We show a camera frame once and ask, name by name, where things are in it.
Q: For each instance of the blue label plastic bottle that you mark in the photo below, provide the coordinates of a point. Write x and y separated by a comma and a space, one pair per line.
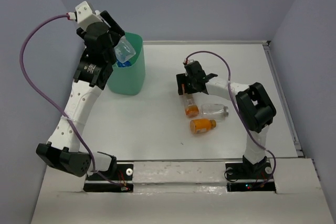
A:
123, 64

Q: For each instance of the short orange juice bottle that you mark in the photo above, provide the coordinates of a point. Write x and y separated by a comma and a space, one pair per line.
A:
198, 126

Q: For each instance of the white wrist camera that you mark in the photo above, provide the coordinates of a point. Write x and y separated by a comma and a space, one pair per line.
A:
86, 15
187, 62

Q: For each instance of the tall orange label bottle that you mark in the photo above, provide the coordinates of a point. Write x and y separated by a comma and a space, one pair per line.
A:
190, 107

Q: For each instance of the clear jar silver lid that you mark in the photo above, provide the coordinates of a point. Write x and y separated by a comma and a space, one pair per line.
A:
214, 111

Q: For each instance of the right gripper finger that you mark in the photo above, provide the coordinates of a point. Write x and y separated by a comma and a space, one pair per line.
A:
210, 76
182, 86

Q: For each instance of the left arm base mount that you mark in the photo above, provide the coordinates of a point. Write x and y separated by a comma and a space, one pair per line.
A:
120, 182

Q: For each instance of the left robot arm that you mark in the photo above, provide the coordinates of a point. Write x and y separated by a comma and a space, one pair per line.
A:
66, 150

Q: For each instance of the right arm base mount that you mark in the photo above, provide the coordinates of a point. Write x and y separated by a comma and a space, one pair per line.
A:
239, 180

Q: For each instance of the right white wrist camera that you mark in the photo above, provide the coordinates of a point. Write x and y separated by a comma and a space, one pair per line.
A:
187, 62

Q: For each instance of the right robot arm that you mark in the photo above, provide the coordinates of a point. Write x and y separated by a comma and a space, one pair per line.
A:
251, 102

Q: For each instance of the green plastic bin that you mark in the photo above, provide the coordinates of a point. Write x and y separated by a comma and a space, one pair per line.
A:
129, 80

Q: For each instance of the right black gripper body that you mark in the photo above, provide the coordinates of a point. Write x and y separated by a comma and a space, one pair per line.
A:
191, 87

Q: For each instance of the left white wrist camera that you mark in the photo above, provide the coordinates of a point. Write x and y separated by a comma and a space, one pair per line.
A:
86, 15

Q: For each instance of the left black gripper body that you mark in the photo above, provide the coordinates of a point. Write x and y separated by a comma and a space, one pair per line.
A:
112, 57

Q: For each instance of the white green label bottle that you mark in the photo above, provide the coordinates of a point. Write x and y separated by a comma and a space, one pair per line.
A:
124, 51

